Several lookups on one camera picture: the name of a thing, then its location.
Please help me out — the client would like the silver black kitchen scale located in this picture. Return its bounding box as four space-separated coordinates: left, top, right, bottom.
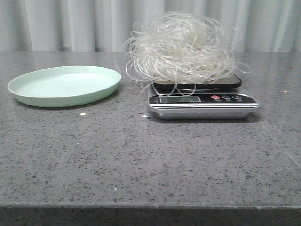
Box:
147 75 261 120

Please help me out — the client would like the white pleated curtain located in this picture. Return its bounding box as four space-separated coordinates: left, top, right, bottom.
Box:
0 0 301 52

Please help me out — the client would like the white translucent vermicelli bundle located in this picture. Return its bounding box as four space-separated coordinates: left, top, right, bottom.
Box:
124 11 251 90

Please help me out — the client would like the pale green round plate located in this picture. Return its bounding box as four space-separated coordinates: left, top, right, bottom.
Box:
8 66 121 108

